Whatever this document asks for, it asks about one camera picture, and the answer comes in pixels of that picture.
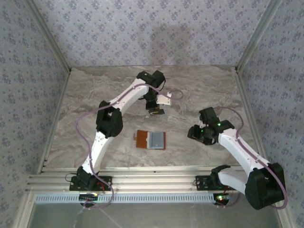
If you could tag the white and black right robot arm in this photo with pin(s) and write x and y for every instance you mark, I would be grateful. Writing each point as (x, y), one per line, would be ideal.
(242, 149)

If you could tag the left controller circuit board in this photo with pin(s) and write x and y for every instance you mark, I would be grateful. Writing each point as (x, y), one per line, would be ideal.
(89, 196)

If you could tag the controller circuit board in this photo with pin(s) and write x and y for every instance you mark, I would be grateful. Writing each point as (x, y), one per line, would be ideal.
(222, 198)
(89, 196)

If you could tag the aluminium rail frame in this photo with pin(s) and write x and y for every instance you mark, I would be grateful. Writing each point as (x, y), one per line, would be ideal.
(154, 180)

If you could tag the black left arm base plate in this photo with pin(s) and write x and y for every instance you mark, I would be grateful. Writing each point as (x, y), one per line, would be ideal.
(107, 181)

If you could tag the aluminium corner post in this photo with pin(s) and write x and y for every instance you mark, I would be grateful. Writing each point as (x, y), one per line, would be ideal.
(256, 35)
(49, 35)

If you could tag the right controller circuit board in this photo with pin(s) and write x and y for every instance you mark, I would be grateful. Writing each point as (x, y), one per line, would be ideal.
(222, 198)

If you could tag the aluminium table side rail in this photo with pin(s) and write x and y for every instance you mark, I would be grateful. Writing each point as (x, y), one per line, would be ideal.
(244, 95)
(53, 118)

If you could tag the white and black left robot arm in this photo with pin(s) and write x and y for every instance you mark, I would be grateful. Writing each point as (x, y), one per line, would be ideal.
(99, 149)

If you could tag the brown leather card holder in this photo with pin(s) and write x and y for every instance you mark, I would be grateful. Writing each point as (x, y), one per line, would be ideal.
(142, 140)

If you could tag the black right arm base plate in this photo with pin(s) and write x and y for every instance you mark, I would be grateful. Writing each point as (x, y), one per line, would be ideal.
(202, 183)

